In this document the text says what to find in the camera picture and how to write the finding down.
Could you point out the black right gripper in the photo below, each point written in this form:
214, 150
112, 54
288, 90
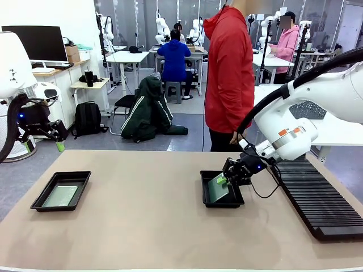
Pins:
252, 170

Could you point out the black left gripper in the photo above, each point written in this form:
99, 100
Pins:
32, 119

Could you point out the green perforated circuit board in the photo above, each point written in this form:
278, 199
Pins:
61, 195
217, 192

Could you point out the black plastic ESD tray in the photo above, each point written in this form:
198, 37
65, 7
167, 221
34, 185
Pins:
82, 181
207, 177

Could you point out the red-sleeved right forearm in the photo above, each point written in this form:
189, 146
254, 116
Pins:
242, 113

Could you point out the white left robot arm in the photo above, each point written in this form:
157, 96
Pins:
14, 62

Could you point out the white lab robot arm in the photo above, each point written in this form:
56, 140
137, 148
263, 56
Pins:
268, 22
196, 31
161, 28
107, 31

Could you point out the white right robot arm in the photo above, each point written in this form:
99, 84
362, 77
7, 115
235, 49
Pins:
326, 93

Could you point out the person's right hand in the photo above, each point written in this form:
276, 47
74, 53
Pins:
234, 138

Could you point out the white cylindrical air purifier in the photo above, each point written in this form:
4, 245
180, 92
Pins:
17, 156

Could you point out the black backpack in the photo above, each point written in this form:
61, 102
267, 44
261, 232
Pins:
88, 119

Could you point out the white cabinet with wooden top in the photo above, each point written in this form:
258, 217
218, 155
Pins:
68, 93

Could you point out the small wooden-top rolling table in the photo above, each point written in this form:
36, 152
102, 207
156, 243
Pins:
90, 85

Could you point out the black keyboard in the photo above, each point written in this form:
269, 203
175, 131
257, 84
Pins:
56, 66

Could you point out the black tumbler with straw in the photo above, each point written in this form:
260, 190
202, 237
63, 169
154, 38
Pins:
89, 78

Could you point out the brown cardboard box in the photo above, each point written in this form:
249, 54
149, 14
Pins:
72, 54

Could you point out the black metal chair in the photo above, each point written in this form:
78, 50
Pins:
124, 100

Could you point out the black slotted board rack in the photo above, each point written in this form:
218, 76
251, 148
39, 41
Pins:
320, 195

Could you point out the black computer monitor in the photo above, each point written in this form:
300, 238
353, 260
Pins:
42, 42

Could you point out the grey plastic mesh basket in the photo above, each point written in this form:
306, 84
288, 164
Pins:
309, 110

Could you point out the dark green striped jacket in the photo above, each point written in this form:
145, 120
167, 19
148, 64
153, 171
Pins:
150, 113

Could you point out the grey plastic stool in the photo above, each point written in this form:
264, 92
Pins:
173, 90

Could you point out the person in red jacket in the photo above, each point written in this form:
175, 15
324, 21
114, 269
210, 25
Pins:
229, 71

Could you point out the white rounded side table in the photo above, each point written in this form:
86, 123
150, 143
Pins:
340, 133

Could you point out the white desk with black bag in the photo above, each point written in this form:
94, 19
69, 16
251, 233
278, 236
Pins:
127, 56

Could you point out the long white table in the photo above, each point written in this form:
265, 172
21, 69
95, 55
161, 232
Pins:
263, 61

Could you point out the black tripod stand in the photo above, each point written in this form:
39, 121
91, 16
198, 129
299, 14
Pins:
264, 56

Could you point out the white workbench desk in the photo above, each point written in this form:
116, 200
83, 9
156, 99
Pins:
195, 54

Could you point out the person in blue hoodie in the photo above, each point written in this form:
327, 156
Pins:
173, 56

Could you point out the person in pink hoodie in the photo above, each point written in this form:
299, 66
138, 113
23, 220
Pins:
287, 48

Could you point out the seated person with black hair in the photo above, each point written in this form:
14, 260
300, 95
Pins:
178, 27

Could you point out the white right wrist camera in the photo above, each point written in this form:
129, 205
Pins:
245, 144

